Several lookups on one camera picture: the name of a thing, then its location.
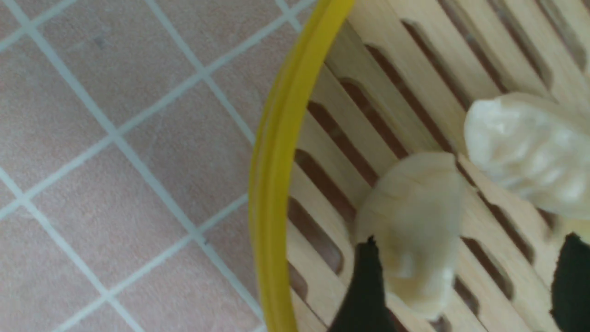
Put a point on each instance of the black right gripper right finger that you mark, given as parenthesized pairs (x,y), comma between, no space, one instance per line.
(570,289)

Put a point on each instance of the bamboo steamer tray yellow rim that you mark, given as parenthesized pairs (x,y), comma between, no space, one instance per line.
(371,81)

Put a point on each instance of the pink checked tablecloth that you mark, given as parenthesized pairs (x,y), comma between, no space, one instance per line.
(124,148)

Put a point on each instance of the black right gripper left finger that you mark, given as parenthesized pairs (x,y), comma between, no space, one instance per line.
(363,308)

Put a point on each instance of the white dumpling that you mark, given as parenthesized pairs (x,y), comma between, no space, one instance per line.
(534,148)
(414,213)

